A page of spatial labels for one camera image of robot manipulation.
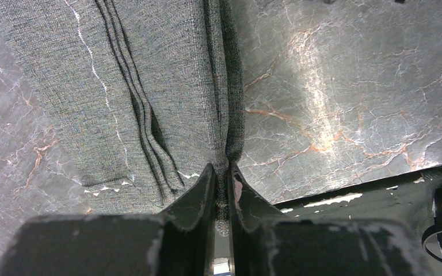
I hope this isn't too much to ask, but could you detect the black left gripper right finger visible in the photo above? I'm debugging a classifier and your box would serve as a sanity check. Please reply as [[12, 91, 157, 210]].
[[226, 163, 289, 275]]

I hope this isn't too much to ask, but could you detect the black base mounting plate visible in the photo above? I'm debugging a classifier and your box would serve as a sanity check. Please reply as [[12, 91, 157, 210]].
[[276, 166, 442, 275]]

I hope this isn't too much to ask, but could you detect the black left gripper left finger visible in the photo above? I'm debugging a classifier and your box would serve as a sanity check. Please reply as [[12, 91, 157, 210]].
[[157, 163, 217, 275]]

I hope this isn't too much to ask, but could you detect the grey cloth napkin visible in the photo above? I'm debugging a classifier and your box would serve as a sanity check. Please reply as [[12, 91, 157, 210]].
[[0, 1, 245, 214]]

